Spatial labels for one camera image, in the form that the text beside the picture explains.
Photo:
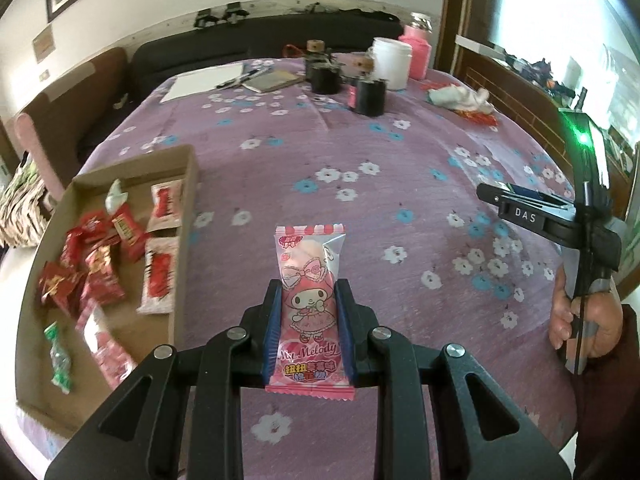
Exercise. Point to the green clear candy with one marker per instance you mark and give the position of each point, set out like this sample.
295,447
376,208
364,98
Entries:
60,360

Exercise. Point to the black pot figurine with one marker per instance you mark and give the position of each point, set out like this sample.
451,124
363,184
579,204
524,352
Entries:
321,70
366,94

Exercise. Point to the person right hand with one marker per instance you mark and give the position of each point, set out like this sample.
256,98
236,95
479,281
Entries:
601,308

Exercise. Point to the brown armchair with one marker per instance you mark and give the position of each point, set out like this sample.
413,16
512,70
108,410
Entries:
64,123

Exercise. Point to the black pot figurine far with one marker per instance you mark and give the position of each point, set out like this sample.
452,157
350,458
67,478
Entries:
321,70

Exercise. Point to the black sofa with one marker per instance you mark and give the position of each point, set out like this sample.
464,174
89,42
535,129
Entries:
157,60

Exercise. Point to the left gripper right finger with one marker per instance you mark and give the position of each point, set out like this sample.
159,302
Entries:
440,414

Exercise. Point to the red white snack sachet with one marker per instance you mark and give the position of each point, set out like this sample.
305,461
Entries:
167,206

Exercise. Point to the pink My Melody candy bag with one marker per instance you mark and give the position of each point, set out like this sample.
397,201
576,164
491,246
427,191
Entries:
309,359

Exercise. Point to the red snack packets in box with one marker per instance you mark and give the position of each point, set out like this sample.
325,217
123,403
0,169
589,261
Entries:
89,264

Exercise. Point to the patterned throw blanket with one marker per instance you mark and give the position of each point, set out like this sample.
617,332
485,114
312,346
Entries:
24,218

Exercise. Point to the cardboard box tray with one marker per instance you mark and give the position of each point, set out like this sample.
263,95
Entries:
151,313

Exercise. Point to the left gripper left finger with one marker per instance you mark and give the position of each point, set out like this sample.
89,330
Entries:
179,399

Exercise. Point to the white plastic jar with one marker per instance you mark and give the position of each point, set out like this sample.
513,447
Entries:
391,60

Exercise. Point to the purple floral tablecloth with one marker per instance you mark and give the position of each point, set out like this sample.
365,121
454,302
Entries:
432,260

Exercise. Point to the white paper pad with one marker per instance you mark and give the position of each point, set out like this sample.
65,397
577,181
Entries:
203,80

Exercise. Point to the black pot figurine near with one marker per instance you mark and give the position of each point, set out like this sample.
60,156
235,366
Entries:
366,94

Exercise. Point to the pink water bottle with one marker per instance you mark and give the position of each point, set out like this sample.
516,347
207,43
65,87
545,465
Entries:
417,35

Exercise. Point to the pink Hello Kitty snack bag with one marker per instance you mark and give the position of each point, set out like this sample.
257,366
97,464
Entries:
114,362

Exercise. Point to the white wrapped candy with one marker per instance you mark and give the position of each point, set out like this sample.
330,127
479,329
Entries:
115,197

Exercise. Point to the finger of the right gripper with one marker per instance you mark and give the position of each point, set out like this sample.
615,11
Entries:
490,194
519,194

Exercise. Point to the small colourful booklet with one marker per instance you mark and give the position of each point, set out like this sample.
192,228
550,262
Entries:
272,81

